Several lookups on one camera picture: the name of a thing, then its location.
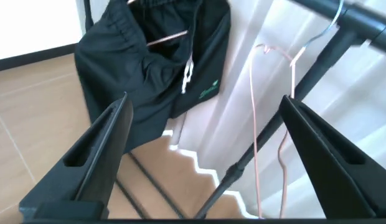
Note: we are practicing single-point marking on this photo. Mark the beige curtain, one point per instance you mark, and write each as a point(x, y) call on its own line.
point(351, 93)

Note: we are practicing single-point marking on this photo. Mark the black shorts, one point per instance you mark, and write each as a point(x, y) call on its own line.
point(118, 62)

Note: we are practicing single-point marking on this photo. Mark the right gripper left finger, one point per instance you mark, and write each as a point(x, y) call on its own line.
point(99, 180)

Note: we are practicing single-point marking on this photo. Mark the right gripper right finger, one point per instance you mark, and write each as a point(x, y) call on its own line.
point(336, 186)

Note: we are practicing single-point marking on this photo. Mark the black clothes rack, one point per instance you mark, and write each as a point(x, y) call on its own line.
point(361, 18)

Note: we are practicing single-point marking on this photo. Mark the pink clothes hanger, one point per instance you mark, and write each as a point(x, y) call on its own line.
point(254, 130)
point(167, 38)

